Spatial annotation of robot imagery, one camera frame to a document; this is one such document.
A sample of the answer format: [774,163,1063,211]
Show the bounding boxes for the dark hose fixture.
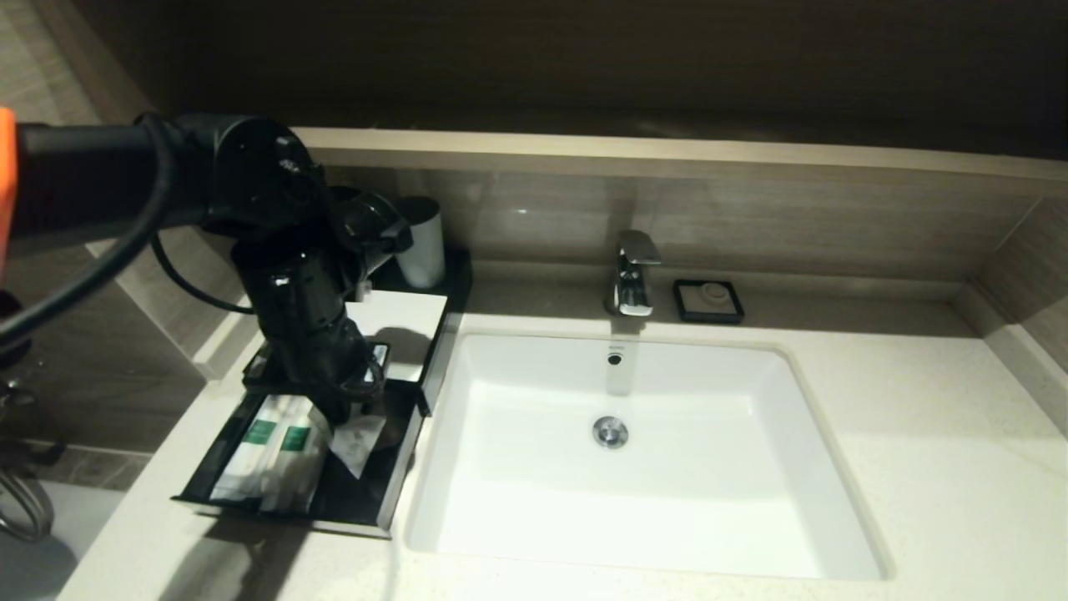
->
[0,367,68,543]

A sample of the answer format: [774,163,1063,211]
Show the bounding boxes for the white sink basin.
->
[406,330,890,581]

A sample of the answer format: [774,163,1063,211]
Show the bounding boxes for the chrome faucet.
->
[605,230,662,318]

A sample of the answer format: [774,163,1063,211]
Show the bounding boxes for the wooden wall shelf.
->
[288,125,1068,184]

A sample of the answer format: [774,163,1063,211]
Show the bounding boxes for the white cup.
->
[394,196,447,290]

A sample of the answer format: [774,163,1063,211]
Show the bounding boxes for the toothbrush packet dark bristles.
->
[259,396,328,513]

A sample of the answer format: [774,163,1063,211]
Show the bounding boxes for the green and white sachet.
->
[210,394,289,504]

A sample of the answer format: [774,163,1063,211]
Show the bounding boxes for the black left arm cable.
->
[0,117,180,347]

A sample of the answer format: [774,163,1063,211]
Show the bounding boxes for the black box drawer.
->
[171,384,423,540]

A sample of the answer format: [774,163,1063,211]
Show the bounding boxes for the black square soap dish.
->
[672,279,745,326]

